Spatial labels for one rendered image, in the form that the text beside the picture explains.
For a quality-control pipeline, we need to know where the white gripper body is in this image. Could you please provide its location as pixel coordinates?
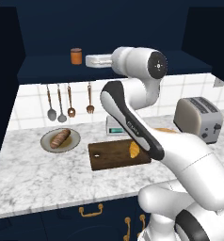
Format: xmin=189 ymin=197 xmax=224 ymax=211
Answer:
xmin=85 ymin=53 xmax=114 ymax=69

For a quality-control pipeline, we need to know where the orange jam jar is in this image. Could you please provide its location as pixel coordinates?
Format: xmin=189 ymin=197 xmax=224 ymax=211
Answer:
xmin=70 ymin=47 xmax=84 ymax=66

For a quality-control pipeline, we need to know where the dark wooden cutting board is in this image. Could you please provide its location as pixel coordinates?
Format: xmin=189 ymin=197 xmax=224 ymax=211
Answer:
xmin=87 ymin=138 xmax=152 ymax=171

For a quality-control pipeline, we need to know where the golden croissant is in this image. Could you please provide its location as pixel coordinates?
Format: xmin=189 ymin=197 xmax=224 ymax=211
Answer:
xmin=129 ymin=140 xmax=141 ymax=160

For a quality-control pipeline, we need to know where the dark blue cabinet door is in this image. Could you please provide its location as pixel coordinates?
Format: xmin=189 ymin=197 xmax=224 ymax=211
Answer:
xmin=181 ymin=0 xmax=224 ymax=88
xmin=0 ymin=0 xmax=27 ymax=170

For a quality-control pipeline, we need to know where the wooden fork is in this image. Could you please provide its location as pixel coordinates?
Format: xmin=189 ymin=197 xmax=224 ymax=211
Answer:
xmin=86 ymin=81 xmax=96 ymax=115

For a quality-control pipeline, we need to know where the wooden slotted spoon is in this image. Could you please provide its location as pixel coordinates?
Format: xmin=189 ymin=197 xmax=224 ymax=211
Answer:
xmin=66 ymin=83 xmax=77 ymax=119

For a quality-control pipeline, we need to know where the grey metal ladle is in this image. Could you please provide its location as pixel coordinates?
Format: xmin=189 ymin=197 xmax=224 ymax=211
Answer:
xmin=56 ymin=83 xmax=69 ymax=123

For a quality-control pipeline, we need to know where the grey metal spoon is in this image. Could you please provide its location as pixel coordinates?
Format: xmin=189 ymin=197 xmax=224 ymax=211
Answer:
xmin=45 ymin=83 xmax=57 ymax=122

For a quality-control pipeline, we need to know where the white kitchen scale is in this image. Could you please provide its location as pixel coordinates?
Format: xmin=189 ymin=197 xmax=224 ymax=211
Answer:
xmin=104 ymin=115 xmax=131 ymax=137

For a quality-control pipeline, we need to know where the grey round plate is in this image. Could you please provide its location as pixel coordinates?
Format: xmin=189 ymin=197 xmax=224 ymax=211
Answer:
xmin=40 ymin=127 xmax=82 ymax=154

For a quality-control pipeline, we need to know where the brown baguette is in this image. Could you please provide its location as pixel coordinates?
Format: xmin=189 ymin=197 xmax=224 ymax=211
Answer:
xmin=49 ymin=128 xmax=72 ymax=150

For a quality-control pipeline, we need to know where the orange pastry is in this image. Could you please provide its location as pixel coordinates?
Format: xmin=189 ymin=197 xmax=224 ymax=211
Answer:
xmin=153 ymin=127 xmax=178 ymax=135

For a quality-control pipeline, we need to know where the silver toaster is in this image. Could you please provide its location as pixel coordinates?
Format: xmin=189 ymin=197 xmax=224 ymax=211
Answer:
xmin=172 ymin=96 xmax=224 ymax=145

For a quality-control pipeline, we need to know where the dark blue drawer front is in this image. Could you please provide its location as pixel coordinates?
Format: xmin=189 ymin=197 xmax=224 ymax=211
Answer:
xmin=40 ymin=197 xmax=140 ymax=241

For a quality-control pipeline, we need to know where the dark blue cupboard door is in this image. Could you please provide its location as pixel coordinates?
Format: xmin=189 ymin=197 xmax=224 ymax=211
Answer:
xmin=0 ymin=216 xmax=42 ymax=241

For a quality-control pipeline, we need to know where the dark blue wall cabinet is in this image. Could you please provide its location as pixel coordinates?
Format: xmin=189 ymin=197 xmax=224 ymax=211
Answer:
xmin=15 ymin=0 xmax=214 ymax=85

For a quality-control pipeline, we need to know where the grey wall outlet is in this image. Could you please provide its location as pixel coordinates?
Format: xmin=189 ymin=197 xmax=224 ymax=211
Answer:
xmin=213 ymin=77 xmax=224 ymax=88

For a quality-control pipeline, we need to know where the brass drawer handle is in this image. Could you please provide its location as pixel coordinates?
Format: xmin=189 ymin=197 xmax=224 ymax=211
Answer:
xmin=78 ymin=203 xmax=104 ymax=218

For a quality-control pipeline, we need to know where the brass cupboard door handle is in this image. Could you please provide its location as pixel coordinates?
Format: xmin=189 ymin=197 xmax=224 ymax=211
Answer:
xmin=136 ymin=214 xmax=147 ymax=239
xmin=122 ymin=217 xmax=132 ymax=241

